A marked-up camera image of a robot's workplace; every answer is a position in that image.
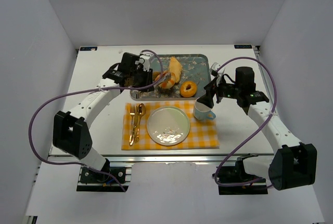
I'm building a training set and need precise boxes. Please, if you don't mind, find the round orange white bread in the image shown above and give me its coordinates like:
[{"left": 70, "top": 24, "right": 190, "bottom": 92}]
[{"left": 152, "top": 71, "right": 176, "bottom": 89}]

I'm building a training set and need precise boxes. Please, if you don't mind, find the long yellow bread roll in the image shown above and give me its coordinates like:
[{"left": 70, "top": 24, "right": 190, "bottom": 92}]
[{"left": 169, "top": 57, "right": 183, "bottom": 83}]

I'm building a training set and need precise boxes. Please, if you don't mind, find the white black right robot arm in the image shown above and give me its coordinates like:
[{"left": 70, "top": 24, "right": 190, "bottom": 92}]
[{"left": 195, "top": 63, "right": 317, "bottom": 190}]

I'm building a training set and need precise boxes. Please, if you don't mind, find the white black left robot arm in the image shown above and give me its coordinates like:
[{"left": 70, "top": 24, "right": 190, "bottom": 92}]
[{"left": 53, "top": 50, "right": 161, "bottom": 174}]

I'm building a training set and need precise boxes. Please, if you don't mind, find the orange donut bread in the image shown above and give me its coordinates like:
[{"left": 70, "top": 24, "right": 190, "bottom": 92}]
[{"left": 180, "top": 81, "right": 197, "bottom": 98}]

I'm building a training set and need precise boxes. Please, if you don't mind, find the white blue mug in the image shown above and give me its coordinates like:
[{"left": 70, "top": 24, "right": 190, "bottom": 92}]
[{"left": 193, "top": 100, "right": 216, "bottom": 121}]

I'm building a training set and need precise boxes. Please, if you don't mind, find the gold spoon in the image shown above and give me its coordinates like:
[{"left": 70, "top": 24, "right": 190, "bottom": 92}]
[{"left": 134, "top": 103, "right": 146, "bottom": 143}]

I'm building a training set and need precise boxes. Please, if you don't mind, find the floral teal serving tray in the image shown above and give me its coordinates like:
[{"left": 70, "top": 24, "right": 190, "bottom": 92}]
[{"left": 130, "top": 54, "right": 211, "bottom": 101}]

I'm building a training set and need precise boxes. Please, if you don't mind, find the yellow checkered placemat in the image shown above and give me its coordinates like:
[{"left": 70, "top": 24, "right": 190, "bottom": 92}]
[{"left": 122, "top": 100, "right": 220, "bottom": 150}]

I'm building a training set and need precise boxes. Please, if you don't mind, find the gold fork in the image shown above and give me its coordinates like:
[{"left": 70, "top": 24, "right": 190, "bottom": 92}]
[{"left": 129, "top": 104, "right": 136, "bottom": 146}]

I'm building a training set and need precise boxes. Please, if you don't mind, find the white round plate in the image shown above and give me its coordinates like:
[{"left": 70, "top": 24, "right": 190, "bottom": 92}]
[{"left": 146, "top": 106, "right": 190, "bottom": 147}]

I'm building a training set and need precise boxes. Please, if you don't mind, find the blue right corner label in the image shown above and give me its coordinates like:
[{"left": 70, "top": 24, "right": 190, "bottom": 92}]
[{"left": 234, "top": 44, "right": 252, "bottom": 49}]

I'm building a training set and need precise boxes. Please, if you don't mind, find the blue corner label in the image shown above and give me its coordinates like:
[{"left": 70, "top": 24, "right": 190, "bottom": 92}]
[
  {"left": 79, "top": 46, "right": 97, "bottom": 51},
  {"left": 234, "top": 44, "right": 252, "bottom": 49}
]

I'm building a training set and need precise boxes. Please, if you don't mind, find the blue left corner label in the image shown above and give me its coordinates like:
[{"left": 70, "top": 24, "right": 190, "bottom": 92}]
[{"left": 79, "top": 46, "right": 97, "bottom": 51}]

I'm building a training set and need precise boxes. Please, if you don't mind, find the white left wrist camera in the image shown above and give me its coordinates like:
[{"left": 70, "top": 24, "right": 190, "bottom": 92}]
[{"left": 139, "top": 52, "right": 155, "bottom": 71}]

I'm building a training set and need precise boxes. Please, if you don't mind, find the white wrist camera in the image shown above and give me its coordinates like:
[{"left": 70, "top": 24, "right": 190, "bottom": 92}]
[
  {"left": 139, "top": 52, "right": 155, "bottom": 71},
  {"left": 209, "top": 62, "right": 225, "bottom": 86}
]

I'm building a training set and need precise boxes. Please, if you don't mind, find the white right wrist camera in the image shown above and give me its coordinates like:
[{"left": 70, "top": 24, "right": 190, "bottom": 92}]
[{"left": 209, "top": 62, "right": 225, "bottom": 86}]

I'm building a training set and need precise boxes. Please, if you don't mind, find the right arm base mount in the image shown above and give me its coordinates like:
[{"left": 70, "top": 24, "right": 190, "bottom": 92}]
[{"left": 217, "top": 154, "right": 268, "bottom": 195}]

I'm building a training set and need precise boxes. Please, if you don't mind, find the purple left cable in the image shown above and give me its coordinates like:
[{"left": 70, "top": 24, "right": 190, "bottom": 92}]
[{"left": 28, "top": 49, "right": 164, "bottom": 192}]

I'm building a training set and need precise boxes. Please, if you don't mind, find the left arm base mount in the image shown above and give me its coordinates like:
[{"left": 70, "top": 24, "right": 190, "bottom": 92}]
[{"left": 76, "top": 162, "right": 133, "bottom": 192}]

